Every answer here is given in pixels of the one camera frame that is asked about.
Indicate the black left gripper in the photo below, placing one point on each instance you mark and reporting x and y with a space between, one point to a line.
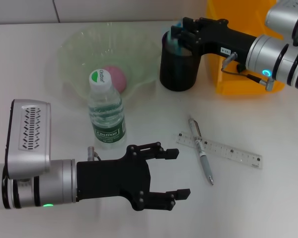
109 178

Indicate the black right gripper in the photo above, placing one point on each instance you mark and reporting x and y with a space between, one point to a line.
221 39

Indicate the light blue scissors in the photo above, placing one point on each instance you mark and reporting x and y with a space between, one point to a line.
176 47

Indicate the grey ballpoint pen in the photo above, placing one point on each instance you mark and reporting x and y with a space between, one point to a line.
205 163

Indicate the clear plastic ruler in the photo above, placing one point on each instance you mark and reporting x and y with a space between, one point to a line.
226 151

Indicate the clear green-label water bottle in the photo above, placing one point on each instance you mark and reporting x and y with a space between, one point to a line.
106 116

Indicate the pink peach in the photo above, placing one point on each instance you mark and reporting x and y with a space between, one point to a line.
118 79

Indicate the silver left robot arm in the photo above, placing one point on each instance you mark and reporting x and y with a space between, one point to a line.
57 183

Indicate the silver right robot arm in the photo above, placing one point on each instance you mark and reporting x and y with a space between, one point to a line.
268 57

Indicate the black mesh pen holder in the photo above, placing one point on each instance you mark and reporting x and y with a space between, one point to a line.
178 72

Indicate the green glass fruit bowl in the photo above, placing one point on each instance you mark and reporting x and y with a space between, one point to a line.
72 49

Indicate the yellow plastic bin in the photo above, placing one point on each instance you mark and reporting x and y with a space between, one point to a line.
228 84

